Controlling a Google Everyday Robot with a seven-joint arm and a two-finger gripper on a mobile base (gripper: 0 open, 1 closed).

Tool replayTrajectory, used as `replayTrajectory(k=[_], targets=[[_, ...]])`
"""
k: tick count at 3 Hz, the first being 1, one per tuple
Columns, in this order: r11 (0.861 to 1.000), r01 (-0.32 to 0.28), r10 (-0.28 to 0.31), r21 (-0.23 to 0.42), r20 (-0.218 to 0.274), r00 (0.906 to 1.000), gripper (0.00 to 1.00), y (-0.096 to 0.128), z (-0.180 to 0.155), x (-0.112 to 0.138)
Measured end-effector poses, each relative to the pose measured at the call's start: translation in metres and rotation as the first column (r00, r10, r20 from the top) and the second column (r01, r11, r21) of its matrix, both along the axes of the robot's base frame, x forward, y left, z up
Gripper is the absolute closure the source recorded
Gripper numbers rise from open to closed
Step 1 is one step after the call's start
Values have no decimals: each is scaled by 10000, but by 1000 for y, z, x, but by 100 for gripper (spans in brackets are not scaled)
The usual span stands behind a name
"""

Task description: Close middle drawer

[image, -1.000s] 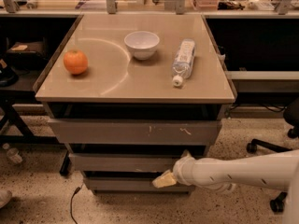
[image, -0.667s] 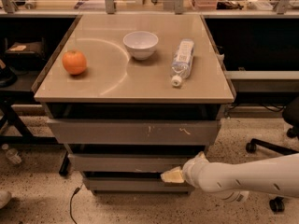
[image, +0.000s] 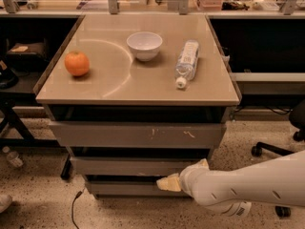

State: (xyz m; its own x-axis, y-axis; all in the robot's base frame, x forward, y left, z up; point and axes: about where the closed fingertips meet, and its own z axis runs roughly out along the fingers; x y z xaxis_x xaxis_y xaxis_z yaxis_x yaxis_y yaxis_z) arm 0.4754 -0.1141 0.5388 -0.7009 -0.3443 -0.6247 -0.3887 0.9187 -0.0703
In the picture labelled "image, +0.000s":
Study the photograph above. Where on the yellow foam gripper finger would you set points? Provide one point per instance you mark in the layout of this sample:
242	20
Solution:
202	164
169	183

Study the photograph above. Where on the grey drawer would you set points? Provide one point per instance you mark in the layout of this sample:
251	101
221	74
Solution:
137	135
128	167
127	186

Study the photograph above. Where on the clear plastic water bottle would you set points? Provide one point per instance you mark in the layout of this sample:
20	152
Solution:
185	68

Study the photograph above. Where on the orange fruit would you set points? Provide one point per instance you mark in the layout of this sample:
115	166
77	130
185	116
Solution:
77	63

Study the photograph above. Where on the black bag on shelf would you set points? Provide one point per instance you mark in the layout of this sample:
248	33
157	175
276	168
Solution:
32	57

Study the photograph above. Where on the white bowl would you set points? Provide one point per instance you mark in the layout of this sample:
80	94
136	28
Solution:
144	45

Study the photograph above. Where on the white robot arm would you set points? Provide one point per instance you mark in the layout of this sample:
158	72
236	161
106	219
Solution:
280	181

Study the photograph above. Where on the black table frame legs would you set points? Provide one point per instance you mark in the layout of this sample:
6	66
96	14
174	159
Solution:
12	118

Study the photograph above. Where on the white shoe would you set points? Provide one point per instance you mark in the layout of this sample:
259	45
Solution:
5	202

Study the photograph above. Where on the plastic bottle on floor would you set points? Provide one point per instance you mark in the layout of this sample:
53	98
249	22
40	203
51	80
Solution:
13	157

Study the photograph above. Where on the grey drawer cabinet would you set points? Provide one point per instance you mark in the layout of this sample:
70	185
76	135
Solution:
121	88

